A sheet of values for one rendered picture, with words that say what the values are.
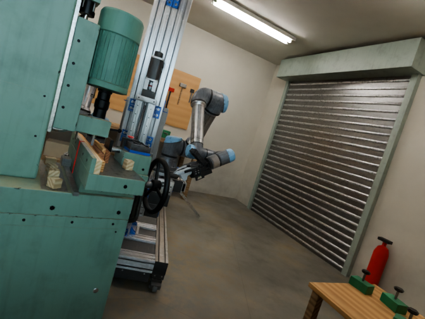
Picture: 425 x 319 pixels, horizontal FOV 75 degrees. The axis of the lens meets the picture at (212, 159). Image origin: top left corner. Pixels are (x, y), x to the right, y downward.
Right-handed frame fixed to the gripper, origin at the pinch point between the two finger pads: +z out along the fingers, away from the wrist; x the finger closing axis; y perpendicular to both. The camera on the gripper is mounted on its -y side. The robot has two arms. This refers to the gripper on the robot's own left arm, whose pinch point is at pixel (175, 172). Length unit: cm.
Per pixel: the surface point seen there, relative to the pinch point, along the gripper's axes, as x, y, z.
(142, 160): -0.6, -11.8, 14.4
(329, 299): -57, 68, -43
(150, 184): 3.8, 3.1, 12.6
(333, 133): 107, 78, -270
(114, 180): -23.6, -16.0, 31.6
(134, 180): -23.6, -13.4, 25.0
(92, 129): 2.0, -31.0, 30.6
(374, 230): 16, 158, -216
